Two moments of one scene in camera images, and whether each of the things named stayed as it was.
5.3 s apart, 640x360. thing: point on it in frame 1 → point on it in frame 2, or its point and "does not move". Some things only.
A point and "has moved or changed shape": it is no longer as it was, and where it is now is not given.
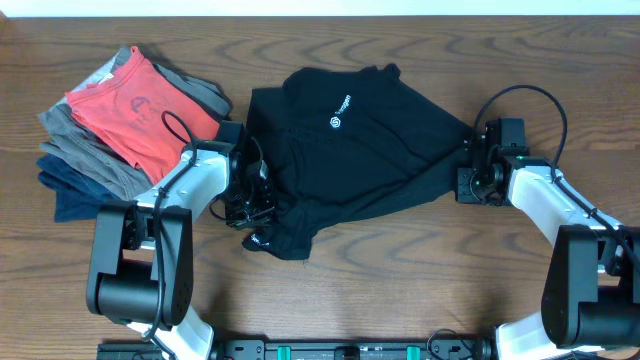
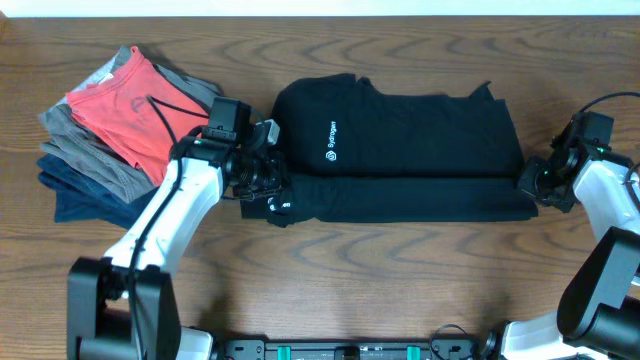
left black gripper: x=237 y=220 → x=278 y=170
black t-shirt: x=339 y=143 has moved or changed shape
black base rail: x=311 y=350 does not move
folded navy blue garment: x=78 y=197 does not move
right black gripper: x=464 y=194 → x=526 y=183
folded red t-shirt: x=145 y=115 does not move
